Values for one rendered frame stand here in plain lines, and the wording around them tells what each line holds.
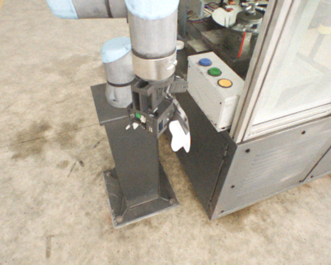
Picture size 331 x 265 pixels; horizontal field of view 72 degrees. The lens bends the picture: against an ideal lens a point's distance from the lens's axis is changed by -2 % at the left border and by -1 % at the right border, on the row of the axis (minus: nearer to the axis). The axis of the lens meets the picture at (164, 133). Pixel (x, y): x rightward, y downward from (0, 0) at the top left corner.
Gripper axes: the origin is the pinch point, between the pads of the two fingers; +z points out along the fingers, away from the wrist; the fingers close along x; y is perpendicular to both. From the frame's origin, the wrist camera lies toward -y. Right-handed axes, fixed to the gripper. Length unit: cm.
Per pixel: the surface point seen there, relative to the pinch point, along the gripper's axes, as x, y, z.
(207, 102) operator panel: 0.4, -31.2, 10.3
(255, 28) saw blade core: 4, -68, -4
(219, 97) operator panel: 5.5, -27.2, 3.3
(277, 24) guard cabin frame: 15.3, -23.4, -22.8
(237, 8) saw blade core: -10, -88, -4
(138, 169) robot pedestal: -25, -18, 54
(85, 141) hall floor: -92, -37, 91
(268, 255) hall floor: 50, -26, 91
